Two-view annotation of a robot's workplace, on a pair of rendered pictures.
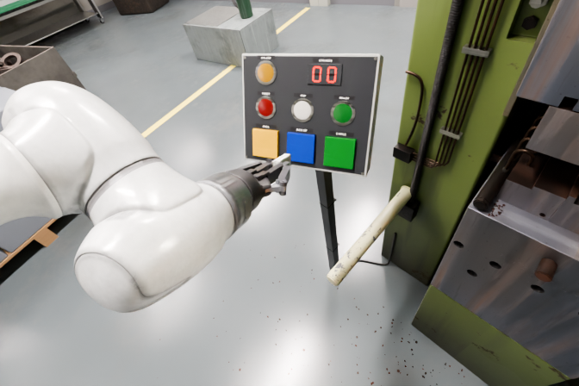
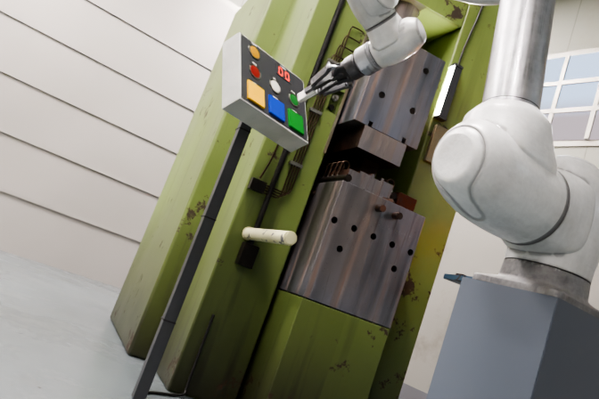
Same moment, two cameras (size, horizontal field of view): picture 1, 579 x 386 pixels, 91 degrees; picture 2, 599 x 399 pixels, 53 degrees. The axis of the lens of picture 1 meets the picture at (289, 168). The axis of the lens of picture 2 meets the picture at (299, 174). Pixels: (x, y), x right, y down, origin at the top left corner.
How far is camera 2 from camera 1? 2.03 m
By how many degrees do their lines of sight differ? 87
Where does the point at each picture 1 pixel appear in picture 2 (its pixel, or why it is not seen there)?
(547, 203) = (365, 181)
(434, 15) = not seen: hidden behind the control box
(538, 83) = (362, 113)
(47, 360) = not seen: outside the picture
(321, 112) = (284, 93)
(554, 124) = (366, 134)
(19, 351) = not seen: outside the picture
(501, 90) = (323, 137)
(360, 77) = (298, 85)
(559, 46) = (367, 100)
